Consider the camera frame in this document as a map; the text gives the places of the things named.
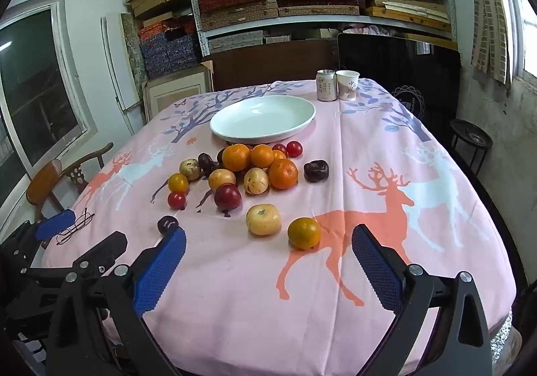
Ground wooden picture frame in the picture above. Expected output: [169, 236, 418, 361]
[142, 61, 214, 125]

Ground black round stand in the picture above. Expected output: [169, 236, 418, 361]
[450, 119, 493, 175]

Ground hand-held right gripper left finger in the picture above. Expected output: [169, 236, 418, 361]
[46, 227, 187, 376]

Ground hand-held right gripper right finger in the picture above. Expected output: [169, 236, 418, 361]
[351, 224, 492, 376]

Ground small dark purple plum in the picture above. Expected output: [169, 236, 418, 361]
[157, 215, 181, 236]

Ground marbled stone board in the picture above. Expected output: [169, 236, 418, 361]
[121, 13, 148, 106]

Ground pink deer print tablecloth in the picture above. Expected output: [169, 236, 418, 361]
[40, 78, 518, 376]

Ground eyeglasses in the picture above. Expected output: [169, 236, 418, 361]
[56, 208, 95, 245]

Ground printed paper cup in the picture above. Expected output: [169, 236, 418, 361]
[336, 70, 360, 102]

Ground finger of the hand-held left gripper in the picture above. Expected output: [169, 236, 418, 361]
[25, 231, 129, 288]
[4, 209, 77, 263]

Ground yellow orange tomato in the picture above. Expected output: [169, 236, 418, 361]
[168, 173, 190, 194]

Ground brown wooden board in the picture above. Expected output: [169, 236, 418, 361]
[202, 41, 338, 92]

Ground bright window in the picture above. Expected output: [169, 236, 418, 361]
[489, 0, 537, 83]

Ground silver drink can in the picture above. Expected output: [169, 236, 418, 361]
[316, 69, 337, 102]

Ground greenish orange tangerine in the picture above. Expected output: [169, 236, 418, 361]
[287, 217, 322, 251]

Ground checked curtain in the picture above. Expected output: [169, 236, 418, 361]
[466, 0, 515, 85]

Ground white metal shelf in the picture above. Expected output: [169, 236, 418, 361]
[182, 0, 458, 62]

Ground wooden chair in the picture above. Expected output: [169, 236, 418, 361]
[26, 142, 115, 221]

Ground white plate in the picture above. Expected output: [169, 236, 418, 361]
[210, 96, 316, 145]

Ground black glass panel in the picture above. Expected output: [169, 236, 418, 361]
[337, 33, 461, 138]

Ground dark window with white frame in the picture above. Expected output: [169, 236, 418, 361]
[0, 0, 99, 226]

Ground pile of blue patterned boxes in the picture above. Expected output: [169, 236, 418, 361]
[138, 19, 202, 79]

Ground white board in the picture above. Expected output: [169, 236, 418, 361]
[101, 14, 141, 110]

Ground pink cloth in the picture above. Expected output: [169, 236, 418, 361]
[342, 23, 393, 35]

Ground large pale yellow pepino melon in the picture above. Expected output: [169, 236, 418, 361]
[246, 204, 282, 236]

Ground dark red plum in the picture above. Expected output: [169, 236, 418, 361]
[214, 184, 243, 212]

